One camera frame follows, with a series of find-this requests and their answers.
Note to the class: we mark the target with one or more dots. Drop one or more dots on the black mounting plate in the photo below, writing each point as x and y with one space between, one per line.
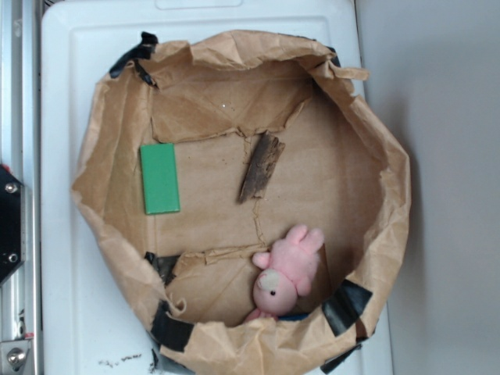
11 216

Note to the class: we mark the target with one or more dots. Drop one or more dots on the green rectangular block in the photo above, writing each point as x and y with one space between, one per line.
159 175

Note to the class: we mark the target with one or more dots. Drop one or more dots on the metal frame rail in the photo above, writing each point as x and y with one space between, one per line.
21 351

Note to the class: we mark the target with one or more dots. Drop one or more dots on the brown paper bag liner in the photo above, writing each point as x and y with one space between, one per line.
188 275

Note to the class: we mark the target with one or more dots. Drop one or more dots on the dark brown wood chip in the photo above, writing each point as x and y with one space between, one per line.
262 165

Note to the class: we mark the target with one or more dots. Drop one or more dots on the pink plush toy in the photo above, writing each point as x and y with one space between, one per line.
287 272

